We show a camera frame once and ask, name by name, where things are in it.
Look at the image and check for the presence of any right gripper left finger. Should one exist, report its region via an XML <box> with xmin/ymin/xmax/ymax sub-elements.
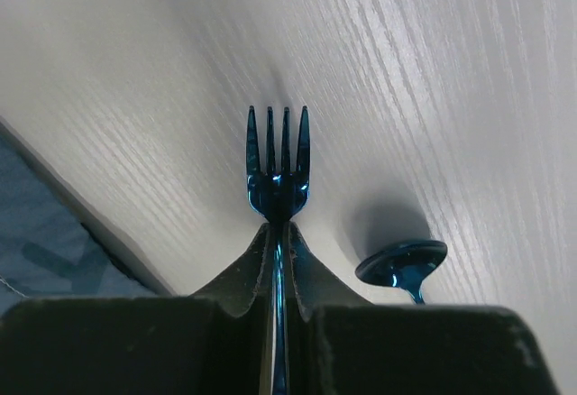
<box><xmin>1</xmin><ymin>225</ymin><xmax>273</xmax><ymax>394</ymax></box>

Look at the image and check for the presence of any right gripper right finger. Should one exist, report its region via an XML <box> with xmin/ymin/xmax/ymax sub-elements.
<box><xmin>286</xmin><ymin>223</ymin><xmax>557</xmax><ymax>394</ymax></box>

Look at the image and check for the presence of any blue plastic spoon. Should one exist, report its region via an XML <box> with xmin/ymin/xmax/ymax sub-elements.
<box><xmin>355</xmin><ymin>239</ymin><xmax>448</xmax><ymax>305</ymax></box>

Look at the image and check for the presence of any blue plastic fork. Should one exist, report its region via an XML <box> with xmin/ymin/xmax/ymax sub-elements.
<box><xmin>245</xmin><ymin>106</ymin><xmax>310</xmax><ymax>394</ymax></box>

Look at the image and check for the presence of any blue letter placemat cloth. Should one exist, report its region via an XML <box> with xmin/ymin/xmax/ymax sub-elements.
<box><xmin>1</xmin><ymin>139</ymin><xmax>155</xmax><ymax>310</ymax></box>

